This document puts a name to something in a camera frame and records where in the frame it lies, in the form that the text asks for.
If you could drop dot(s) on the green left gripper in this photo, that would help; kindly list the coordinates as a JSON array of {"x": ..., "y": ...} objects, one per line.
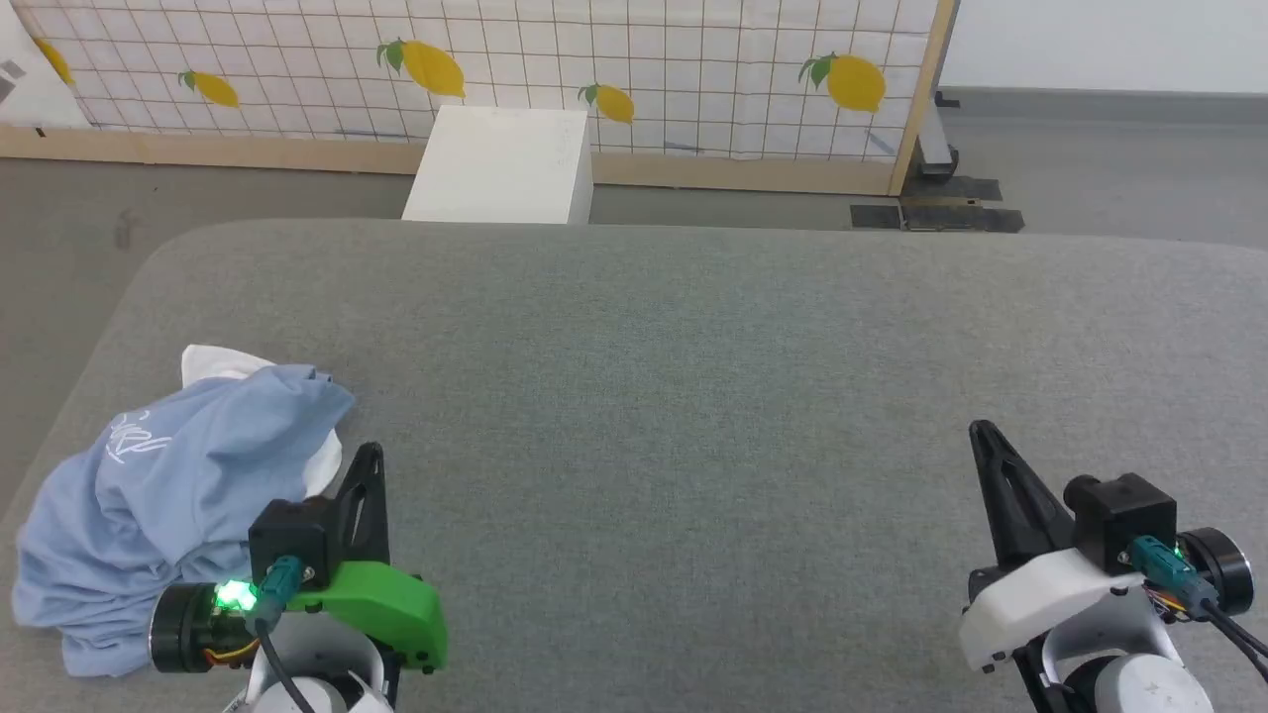
[{"x": 381, "y": 609}]

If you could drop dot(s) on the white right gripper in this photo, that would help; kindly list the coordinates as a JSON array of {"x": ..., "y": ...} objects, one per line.
[{"x": 1040, "y": 599}]

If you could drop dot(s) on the light blue and white shirt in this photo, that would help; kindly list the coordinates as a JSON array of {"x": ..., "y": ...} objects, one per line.
[{"x": 168, "y": 495}]

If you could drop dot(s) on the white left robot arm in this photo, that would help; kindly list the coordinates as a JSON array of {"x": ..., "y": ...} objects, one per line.
[{"x": 317, "y": 683}]

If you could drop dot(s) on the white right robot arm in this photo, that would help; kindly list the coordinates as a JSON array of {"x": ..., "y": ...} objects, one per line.
[{"x": 1119, "y": 673}]

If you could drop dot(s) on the black floor mat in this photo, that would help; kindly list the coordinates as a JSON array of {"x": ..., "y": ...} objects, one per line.
[
  {"x": 951, "y": 188},
  {"x": 966, "y": 219}
]

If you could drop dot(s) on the grey fabric sofa seat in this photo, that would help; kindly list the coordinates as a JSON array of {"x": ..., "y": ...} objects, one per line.
[{"x": 693, "y": 396}]

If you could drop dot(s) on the grey metal panel support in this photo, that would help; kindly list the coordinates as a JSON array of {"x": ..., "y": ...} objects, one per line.
[{"x": 934, "y": 139}]

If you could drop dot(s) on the white box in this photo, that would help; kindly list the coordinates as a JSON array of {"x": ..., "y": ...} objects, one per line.
[{"x": 500, "y": 163}]

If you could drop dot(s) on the lemon print grid partition panel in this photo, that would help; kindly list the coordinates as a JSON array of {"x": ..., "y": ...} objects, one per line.
[{"x": 693, "y": 59}]

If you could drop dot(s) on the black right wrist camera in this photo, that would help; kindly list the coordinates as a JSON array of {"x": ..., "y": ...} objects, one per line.
[{"x": 1124, "y": 520}]

